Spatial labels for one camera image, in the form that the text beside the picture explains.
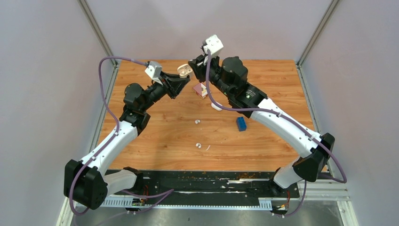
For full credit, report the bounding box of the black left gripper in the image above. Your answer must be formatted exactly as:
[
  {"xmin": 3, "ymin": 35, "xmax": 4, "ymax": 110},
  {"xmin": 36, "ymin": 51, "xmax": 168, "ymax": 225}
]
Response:
[{"xmin": 140, "ymin": 71, "xmax": 191, "ymax": 112}]

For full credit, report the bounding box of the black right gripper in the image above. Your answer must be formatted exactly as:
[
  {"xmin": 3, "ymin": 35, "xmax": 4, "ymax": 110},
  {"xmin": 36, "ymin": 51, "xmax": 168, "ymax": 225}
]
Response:
[{"xmin": 189, "ymin": 51, "xmax": 232, "ymax": 98}]

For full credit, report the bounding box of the white earbud charging case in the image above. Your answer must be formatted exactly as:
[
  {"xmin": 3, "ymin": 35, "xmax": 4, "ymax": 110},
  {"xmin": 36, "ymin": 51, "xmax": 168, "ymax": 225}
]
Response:
[{"xmin": 177, "ymin": 64, "xmax": 193, "ymax": 78}]

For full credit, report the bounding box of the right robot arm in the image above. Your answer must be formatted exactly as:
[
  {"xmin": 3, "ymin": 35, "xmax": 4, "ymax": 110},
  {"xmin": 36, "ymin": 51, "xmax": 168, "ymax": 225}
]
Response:
[{"xmin": 188, "ymin": 55, "xmax": 335, "ymax": 197}]

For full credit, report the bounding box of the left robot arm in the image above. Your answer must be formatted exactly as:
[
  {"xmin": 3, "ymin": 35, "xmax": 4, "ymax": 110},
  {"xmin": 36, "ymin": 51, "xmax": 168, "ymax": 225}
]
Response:
[{"xmin": 64, "ymin": 72, "xmax": 190, "ymax": 210}]

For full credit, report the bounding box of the playing card box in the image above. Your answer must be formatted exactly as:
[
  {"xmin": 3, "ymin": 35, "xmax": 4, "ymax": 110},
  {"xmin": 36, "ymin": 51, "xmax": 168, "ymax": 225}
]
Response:
[{"xmin": 192, "ymin": 83, "xmax": 208, "ymax": 99}]

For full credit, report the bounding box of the blue building block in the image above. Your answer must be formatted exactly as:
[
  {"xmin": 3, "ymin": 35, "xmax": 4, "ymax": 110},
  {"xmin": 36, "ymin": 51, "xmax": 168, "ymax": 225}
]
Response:
[{"xmin": 236, "ymin": 117, "xmax": 247, "ymax": 132}]

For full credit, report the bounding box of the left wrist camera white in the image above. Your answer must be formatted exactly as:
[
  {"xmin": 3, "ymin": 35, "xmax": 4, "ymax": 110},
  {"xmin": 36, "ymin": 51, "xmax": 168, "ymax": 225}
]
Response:
[{"xmin": 145, "ymin": 61, "xmax": 162, "ymax": 85}]

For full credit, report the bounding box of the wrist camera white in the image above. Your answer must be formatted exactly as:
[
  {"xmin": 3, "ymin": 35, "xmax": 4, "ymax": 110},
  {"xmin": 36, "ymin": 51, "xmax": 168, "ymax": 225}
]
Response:
[
  {"xmin": 145, "ymin": 61, "xmax": 162, "ymax": 85},
  {"xmin": 201, "ymin": 34, "xmax": 223, "ymax": 61}
]

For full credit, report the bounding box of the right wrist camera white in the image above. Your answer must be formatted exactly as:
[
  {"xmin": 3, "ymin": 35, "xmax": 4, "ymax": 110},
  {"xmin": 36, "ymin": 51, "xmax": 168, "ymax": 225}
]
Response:
[{"xmin": 201, "ymin": 34, "xmax": 223, "ymax": 61}]

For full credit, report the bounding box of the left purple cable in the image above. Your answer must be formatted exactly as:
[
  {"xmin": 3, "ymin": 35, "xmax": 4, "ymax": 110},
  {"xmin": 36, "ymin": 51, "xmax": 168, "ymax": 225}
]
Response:
[{"xmin": 68, "ymin": 56, "xmax": 149, "ymax": 217}]

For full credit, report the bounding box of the left aluminium corner post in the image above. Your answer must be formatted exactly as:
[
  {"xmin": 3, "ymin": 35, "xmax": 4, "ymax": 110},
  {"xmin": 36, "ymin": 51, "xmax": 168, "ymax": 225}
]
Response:
[{"xmin": 77, "ymin": 0, "xmax": 120, "ymax": 66}]

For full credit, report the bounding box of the aluminium corner post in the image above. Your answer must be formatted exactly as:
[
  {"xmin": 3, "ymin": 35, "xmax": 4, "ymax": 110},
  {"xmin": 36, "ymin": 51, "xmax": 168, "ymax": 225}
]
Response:
[
  {"xmin": 77, "ymin": 0, "xmax": 120, "ymax": 66},
  {"xmin": 296, "ymin": 0, "xmax": 341, "ymax": 67}
]

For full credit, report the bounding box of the right aluminium corner post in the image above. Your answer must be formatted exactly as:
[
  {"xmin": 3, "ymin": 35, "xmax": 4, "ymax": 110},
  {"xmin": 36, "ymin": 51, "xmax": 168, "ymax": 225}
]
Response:
[{"xmin": 296, "ymin": 0, "xmax": 341, "ymax": 67}]

